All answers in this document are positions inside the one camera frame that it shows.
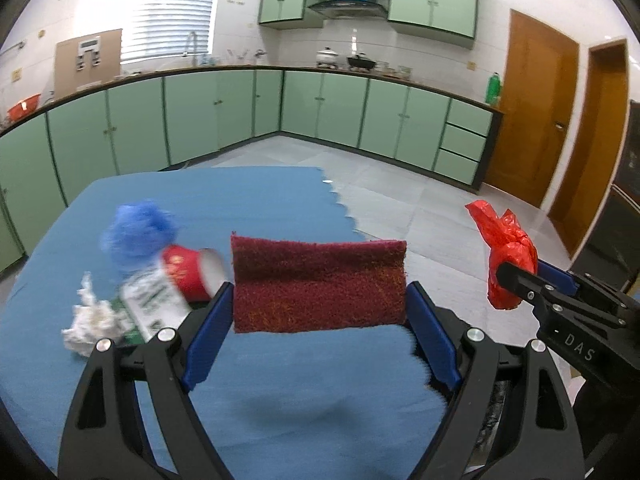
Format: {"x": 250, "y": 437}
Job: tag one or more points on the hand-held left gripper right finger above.
{"x": 435, "y": 340}

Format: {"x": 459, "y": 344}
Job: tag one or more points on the black wok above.
{"x": 361, "y": 62}

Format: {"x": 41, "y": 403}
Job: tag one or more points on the white tissue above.
{"x": 87, "y": 320}

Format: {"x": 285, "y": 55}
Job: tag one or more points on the white green printed carton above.
{"x": 150, "y": 305}

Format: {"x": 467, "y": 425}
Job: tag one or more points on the white window blind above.
{"x": 150, "y": 10}

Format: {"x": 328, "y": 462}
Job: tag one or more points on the blue mesh bath pouf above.
{"x": 140, "y": 230}

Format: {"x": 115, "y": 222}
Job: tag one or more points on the open wooden door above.
{"x": 585, "y": 150}

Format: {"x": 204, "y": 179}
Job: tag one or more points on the green base cabinets with counter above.
{"x": 135, "y": 120}

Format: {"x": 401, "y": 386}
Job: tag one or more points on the red plastic basin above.
{"x": 22, "y": 107}

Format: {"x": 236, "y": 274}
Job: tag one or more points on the red plastic bag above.
{"x": 510, "y": 255}

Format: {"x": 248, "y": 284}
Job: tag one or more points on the blue scalloped tablecloth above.
{"x": 300, "y": 385}

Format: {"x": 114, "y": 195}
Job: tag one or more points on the white cooking pot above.
{"x": 326, "y": 57}

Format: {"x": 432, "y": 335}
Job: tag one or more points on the brown cardboard board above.
{"x": 67, "y": 70}

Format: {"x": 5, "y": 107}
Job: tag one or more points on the dark red scouring pad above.
{"x": 320, "y": 285}

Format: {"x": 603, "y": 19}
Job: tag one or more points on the black range hood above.
{"x": 345, "y": 9}

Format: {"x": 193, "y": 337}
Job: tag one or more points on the dark glass cabinet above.
{"x": 620, "y": 210}

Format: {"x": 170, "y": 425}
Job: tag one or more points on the green wall cabinets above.
{"x": 430, "y": 0}

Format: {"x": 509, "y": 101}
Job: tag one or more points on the closed wooden door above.
{"x": 530, "y": 110}

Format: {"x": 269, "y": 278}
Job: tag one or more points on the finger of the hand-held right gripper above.
{"x": 520, "y": 282}
{"x": 560, "y": 277}

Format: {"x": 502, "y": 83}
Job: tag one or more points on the metal kitchen faucet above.
{"x": 190, "y": 42}

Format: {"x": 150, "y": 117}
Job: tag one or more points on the red paper cup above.
{"x": 187, "y": 270}

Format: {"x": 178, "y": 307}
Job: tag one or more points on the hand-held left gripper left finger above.
{"x": 207, "y": 340}

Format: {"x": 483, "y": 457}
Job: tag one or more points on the green thermos bottle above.
{"x": 493, "y": 91}

